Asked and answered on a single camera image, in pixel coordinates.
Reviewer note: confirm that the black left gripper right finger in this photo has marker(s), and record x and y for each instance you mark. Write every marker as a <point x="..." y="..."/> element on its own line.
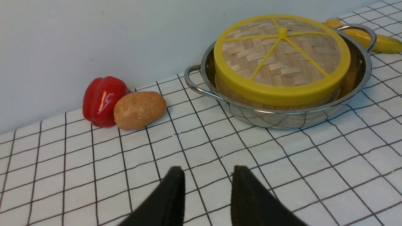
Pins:
<point x="253" y="205"/>

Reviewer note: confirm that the brown potato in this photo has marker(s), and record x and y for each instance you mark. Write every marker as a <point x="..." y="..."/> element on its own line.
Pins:
<point x="139" y="109"/>

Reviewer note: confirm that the yellow banana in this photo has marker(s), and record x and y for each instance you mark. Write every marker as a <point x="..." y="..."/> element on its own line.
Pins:
<point x="383" y="44"/>

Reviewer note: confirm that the red bell pepper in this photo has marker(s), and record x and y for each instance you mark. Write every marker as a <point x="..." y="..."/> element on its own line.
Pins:
<point x="100" y="98"/>

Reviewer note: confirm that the white checkered tablecloth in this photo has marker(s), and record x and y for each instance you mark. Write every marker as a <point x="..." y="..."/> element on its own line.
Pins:
<point x="59" y="170"/>

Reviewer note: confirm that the yellow-rimmed bamboo steamer basket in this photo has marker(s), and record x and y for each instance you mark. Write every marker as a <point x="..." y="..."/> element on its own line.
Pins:
<point x="238" y="97"/>

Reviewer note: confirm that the yellow woven bamboo steamer lid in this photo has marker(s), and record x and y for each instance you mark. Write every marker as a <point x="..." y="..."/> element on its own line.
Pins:
<point x="281" y="60"/>

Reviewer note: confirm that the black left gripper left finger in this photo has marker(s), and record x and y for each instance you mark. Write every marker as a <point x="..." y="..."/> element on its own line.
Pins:
<point x="165" y="206"/>

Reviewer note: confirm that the stainless steel two-handled pot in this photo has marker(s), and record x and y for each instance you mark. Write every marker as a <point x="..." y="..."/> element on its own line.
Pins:
<point x="201" y="79"/>

